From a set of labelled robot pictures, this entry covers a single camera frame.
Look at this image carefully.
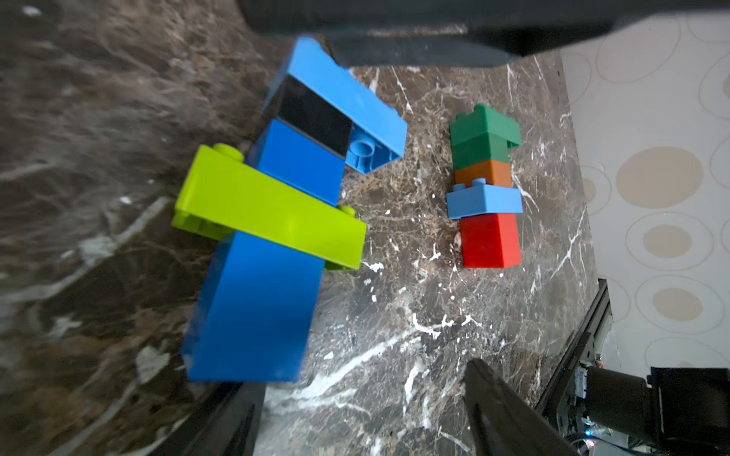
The green 2x2 lego brick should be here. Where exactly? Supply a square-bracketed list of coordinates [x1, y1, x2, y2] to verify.
[452, 133, 509, 170]

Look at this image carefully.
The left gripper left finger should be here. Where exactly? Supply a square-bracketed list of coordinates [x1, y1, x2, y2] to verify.
[151, 382, 266, 456]

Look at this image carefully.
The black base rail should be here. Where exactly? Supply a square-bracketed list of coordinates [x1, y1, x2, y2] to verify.
[535, 279, 614, 455]

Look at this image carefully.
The red 2x2 lego brick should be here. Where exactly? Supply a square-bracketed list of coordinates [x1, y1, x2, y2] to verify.
[459, 214, 522, 269]

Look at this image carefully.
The orange 2x2 lego brick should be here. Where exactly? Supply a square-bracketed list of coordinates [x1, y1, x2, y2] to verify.
[454, 160, 513, 188]

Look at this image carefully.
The light blue 2x4 lego brick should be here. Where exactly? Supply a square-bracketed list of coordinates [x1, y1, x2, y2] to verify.
[447, 178, 523, 220]
[262, 37, 408, 175]

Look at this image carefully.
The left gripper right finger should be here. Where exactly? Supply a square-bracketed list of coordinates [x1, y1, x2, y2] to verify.
[464, 358, 578, 456]

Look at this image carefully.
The blue 2x2 lego brick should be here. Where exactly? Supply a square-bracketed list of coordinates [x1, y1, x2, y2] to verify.
[244, 120, 345, 206]
[181, 232, 324, 383]

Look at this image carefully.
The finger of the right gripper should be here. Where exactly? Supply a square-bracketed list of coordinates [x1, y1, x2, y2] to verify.
[238, 0, 729, 68]

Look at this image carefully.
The lime green 2x4 lego brick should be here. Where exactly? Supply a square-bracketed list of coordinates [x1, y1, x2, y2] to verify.
[172, 144, 367, 270]

